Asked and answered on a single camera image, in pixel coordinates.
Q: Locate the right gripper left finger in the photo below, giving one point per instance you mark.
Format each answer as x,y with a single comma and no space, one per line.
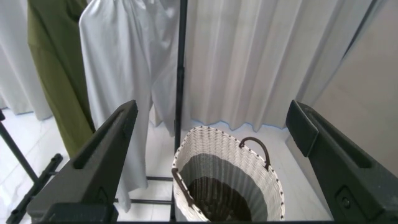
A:
84,183

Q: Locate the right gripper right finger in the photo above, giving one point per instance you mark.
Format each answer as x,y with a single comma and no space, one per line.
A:
348,168

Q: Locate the pale grey trousers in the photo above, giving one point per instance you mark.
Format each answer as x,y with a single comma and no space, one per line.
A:
121,62

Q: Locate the white laundry basket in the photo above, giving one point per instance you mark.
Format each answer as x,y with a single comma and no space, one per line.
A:
217,146

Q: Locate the black clothes rack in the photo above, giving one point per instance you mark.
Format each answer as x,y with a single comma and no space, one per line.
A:
180,81

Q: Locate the green garment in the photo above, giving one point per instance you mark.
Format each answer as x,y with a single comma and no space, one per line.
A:
59,68

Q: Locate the white curtain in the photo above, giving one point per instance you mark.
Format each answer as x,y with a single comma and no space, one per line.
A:
248,62

